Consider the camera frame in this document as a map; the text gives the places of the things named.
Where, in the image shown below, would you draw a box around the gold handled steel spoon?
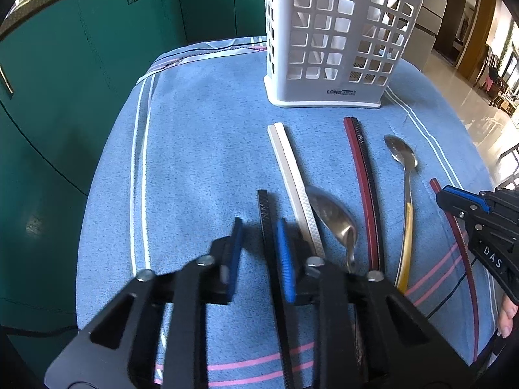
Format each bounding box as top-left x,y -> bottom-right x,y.
384,135 -> 418,293

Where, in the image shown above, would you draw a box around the white perforated utensil basket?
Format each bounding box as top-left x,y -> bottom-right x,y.
264,0 -> 424,108

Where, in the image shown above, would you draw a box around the black chopstick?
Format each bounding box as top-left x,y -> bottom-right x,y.
257,190 -> 295,389

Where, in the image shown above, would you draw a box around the dark red chopstick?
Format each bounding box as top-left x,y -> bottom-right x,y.
428,177 -> 480,364
343,117 -> 385,272

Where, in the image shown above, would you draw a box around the blue striped cloth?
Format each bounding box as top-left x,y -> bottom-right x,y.
76,38 -> 496,388

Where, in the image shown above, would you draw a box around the right hand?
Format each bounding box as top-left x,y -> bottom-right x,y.
497,294 -> 518,339

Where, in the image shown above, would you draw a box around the white chopstick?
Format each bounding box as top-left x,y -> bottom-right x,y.
273,122 -> 325,258
267,125 -> 313,248

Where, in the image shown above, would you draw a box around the plain steel spoon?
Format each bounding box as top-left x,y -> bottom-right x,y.
305,185 -> 357,273

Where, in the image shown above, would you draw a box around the silver refrigerator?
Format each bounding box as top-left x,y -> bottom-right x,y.
403,0 -> 448,70

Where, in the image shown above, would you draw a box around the teal lower cabinets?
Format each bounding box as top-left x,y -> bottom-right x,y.
0,0 -> 269,333

